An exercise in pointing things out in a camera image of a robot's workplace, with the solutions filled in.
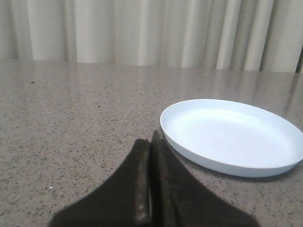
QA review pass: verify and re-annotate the light blue round plate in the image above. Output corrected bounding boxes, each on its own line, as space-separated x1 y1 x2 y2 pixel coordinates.
160 99 303 177

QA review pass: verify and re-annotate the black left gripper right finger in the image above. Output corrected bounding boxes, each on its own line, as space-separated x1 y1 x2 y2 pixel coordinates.
151 131 259 227

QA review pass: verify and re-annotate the white pleated curtain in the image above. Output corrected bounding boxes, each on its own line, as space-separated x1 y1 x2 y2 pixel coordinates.
0 0 303 72

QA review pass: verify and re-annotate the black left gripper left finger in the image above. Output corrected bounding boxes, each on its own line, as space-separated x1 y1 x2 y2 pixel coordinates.
49 139 151 227

